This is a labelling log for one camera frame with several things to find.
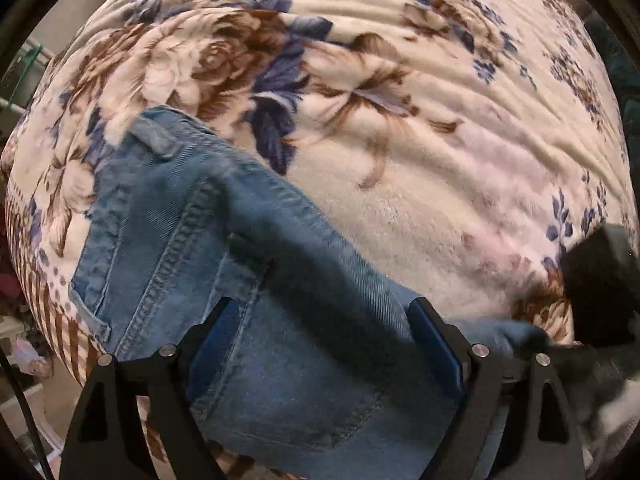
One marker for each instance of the large dark teal pillow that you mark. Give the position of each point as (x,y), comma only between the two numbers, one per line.
(617,65)

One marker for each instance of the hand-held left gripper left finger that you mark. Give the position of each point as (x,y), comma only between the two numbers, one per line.
(215,347)

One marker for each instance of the grey white cloth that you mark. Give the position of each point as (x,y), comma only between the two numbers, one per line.
(610,400)

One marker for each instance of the blue denim pants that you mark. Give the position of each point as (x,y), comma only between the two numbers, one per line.
(280,385)

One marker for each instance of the floral printed blanket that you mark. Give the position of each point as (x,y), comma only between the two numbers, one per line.
(425,185)

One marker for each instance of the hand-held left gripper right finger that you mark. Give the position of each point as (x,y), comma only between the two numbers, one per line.
(440,350)

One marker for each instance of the green white plastic rack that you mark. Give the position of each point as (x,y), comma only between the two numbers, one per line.
(27,67)

